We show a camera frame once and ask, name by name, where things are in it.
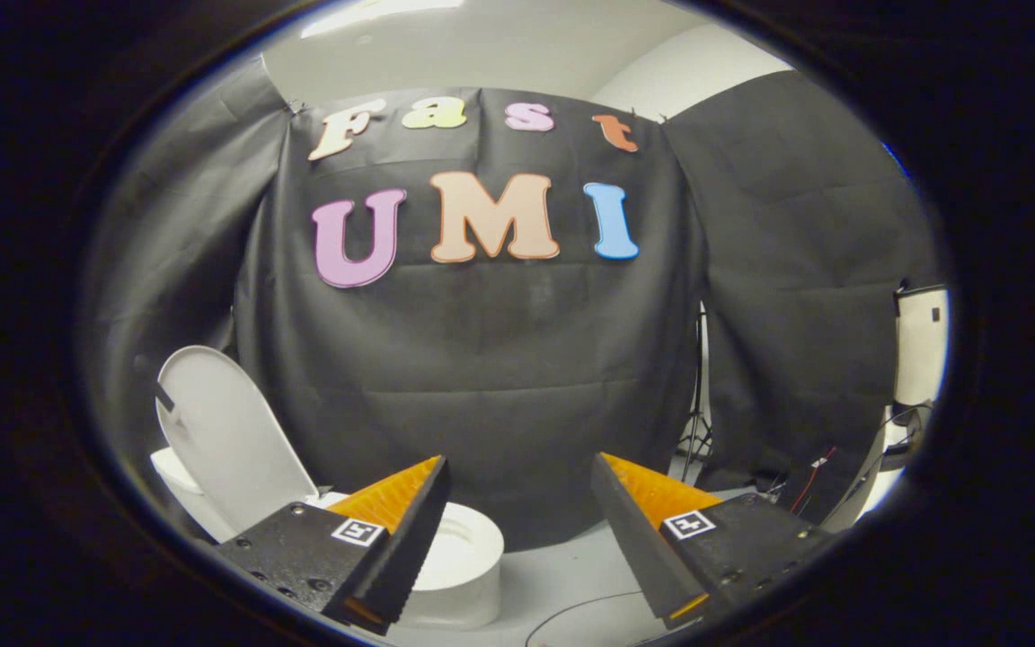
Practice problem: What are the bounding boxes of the black light stand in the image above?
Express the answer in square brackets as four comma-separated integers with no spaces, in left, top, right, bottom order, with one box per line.
[679,304,718,487]

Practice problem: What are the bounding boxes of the white toilet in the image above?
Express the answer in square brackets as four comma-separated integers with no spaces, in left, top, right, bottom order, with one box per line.
[150,447,506,630]

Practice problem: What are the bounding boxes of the white toilet lid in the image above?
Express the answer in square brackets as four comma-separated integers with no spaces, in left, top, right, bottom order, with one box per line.
[155,345,322,533]

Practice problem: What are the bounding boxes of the black floor cable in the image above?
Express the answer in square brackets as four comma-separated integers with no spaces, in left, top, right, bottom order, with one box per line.
[524,589,664,647]

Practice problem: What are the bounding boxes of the black panel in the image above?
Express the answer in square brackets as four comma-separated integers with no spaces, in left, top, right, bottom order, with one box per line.
[781,439,889,528]

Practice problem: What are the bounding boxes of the black backdrop cloth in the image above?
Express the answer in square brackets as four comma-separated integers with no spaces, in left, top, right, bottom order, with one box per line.
[77,54,945,554]

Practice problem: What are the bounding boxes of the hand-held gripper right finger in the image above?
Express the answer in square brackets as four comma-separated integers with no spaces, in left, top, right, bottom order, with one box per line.
[591,452,833,630]

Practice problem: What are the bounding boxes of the red cable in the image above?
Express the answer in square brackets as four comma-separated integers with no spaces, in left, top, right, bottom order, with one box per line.
[787,446,838,516]

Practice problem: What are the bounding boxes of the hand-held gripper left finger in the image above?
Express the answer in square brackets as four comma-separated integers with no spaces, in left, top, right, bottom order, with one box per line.
[217,455,452,636]

